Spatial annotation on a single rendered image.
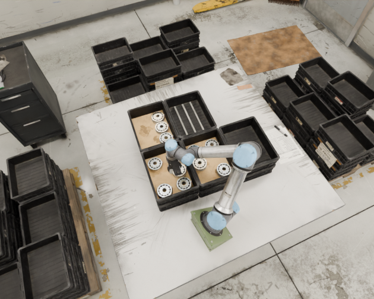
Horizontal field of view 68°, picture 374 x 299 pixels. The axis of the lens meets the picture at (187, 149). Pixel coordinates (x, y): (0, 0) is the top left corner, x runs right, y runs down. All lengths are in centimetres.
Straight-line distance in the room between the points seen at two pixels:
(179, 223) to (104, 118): 113
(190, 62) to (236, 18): 159
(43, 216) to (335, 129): 268
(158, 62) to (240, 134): 144
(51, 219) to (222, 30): 337
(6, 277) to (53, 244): 51
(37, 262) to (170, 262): 100
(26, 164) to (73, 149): 68
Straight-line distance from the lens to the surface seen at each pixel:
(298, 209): 216
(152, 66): 319
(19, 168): 283
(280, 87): 339
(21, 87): 283
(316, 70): 355
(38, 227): 264
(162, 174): 200
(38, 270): 242
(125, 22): 476
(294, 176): 226
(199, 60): 340
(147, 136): 218
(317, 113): 312
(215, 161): 205
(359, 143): 292
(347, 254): 300
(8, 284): 276
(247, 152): 147
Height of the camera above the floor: 262
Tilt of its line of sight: 59 degrees down
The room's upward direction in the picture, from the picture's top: 2 degrees counter-clockwise
